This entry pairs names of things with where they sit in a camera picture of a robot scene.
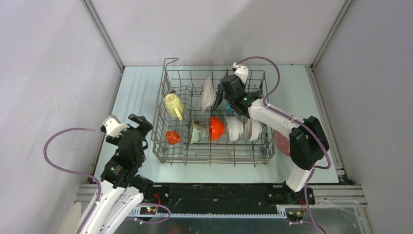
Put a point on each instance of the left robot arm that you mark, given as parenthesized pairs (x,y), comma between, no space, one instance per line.
(120,188)

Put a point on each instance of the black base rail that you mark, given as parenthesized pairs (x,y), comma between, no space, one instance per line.
(226,198)

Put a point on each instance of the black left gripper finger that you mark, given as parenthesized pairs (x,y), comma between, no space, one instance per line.
(138,119)
(146,127)

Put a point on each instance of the yellow mug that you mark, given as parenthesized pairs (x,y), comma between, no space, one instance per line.
(174,106)

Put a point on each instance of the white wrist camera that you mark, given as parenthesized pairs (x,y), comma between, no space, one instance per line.
(241,72)
(113,126)

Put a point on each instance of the white plate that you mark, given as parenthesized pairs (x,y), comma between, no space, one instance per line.
(208,94)

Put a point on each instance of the pale green cup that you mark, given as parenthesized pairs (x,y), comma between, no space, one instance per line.
(198,132)

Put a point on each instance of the white ribbed bowl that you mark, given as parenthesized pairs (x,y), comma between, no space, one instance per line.
(234,128)

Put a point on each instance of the dark teal plate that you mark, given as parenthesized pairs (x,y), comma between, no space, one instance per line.
(219,97)

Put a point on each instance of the pink dotted plate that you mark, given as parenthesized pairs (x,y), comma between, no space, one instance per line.
(282,143)

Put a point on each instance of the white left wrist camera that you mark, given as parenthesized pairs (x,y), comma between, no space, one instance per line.
(113,126)

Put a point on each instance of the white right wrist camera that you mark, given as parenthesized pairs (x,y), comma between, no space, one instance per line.
(241,72)

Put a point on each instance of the blue dotted plate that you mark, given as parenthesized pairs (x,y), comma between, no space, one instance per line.
(228,108)

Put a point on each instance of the orange bowl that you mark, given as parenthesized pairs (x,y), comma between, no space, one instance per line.
(216,128)

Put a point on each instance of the grey wire dish rack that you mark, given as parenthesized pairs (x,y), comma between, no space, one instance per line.
(187,83)

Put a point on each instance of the small orange cup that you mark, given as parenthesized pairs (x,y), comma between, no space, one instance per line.
(172,137)

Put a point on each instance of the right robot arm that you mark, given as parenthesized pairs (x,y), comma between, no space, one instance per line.
(307,140)

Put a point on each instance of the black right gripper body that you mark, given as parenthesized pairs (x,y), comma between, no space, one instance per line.
(231,100)

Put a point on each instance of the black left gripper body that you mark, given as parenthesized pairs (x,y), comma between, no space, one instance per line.
(143,135)

